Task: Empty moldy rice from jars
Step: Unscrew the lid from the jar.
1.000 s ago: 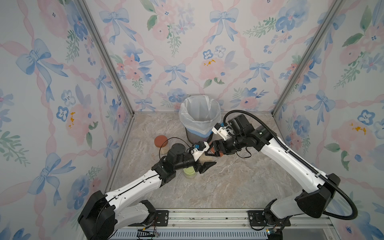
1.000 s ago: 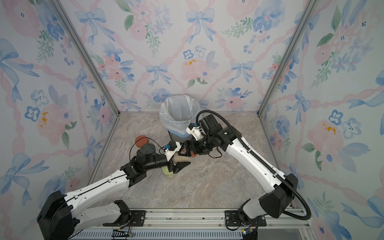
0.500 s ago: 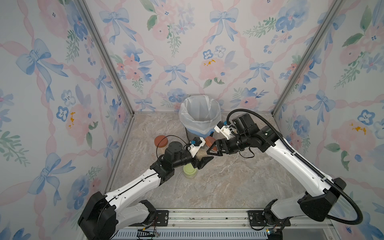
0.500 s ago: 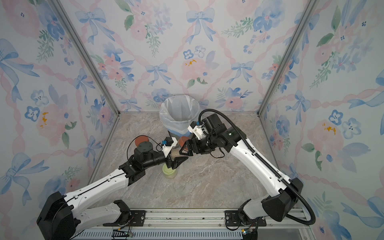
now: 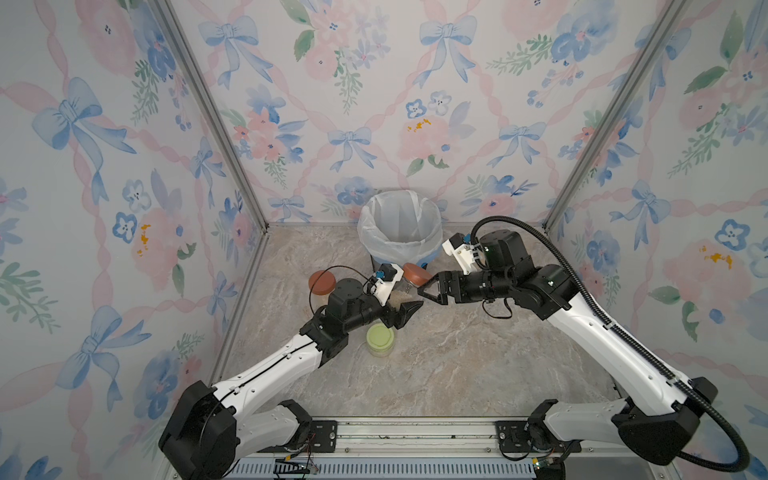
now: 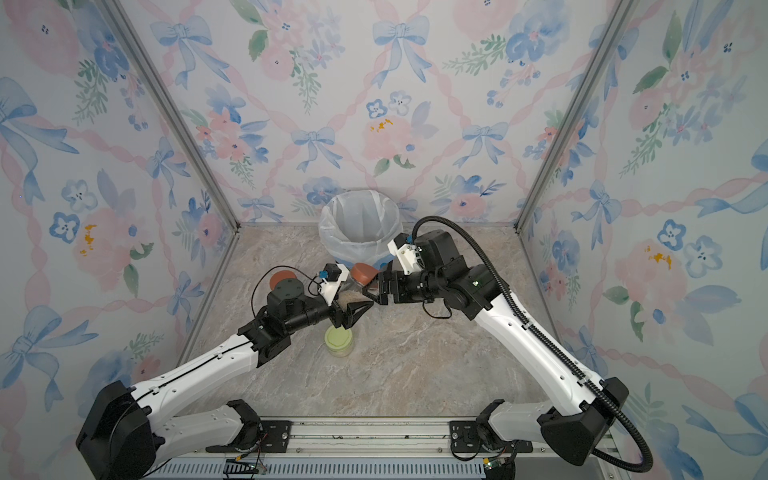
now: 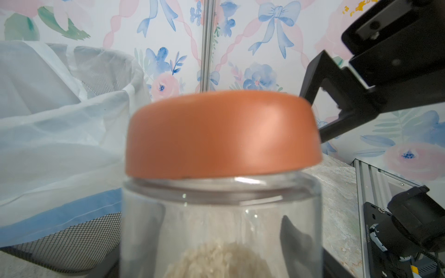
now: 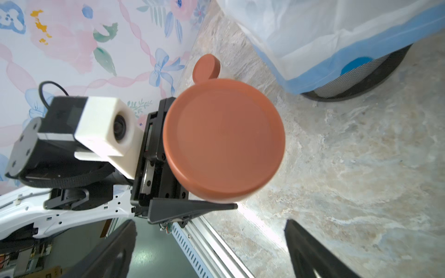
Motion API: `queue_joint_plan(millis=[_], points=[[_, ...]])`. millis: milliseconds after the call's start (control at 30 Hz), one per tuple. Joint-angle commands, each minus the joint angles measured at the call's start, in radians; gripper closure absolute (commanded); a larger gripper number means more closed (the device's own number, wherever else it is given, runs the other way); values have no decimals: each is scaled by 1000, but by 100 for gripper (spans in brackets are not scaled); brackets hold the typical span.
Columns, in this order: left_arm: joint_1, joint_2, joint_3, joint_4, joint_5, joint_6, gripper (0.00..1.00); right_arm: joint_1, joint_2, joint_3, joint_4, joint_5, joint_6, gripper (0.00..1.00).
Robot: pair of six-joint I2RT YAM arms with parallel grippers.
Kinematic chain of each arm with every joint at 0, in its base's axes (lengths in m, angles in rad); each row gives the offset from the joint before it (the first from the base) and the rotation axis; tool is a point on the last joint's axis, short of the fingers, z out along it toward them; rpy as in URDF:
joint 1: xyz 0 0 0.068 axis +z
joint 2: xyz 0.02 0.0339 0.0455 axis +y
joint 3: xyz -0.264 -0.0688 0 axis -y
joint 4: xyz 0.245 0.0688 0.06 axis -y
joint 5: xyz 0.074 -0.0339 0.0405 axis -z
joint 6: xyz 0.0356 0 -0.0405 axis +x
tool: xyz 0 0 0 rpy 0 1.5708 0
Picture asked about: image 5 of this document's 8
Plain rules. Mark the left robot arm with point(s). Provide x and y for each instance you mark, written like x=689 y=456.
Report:
x=213 y=427

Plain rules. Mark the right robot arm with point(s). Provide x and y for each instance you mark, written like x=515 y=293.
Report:
x=654 y=419

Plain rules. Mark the glass jar with rice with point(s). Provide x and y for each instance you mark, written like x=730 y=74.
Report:
x=406 y=287

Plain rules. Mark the green lid jar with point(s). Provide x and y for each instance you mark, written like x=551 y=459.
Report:
x=380 y=340

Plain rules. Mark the white trash bag liner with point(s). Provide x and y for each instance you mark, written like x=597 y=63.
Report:
x=401 y=226

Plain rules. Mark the black mesh trash bin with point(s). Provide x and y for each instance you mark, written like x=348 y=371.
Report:
x=375 y=264

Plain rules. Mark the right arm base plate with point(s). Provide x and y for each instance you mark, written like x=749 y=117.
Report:
x=517 y=437

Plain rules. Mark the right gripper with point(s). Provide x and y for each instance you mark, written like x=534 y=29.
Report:
x=443 y=286

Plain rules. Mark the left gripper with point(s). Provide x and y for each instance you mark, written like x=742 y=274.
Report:
x=389 y=319

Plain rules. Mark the red jar lid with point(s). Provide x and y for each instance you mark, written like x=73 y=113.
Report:
x=419 y=281

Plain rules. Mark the aluminium front rail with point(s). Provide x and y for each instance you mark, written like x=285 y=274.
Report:
x=440 y=448

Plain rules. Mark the left red lid jar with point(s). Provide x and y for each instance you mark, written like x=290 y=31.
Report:
x=322 y=283

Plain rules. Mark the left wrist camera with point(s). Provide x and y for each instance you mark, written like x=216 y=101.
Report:
x=386 y=278

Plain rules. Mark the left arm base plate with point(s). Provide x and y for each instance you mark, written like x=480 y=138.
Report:
x=319 y=436

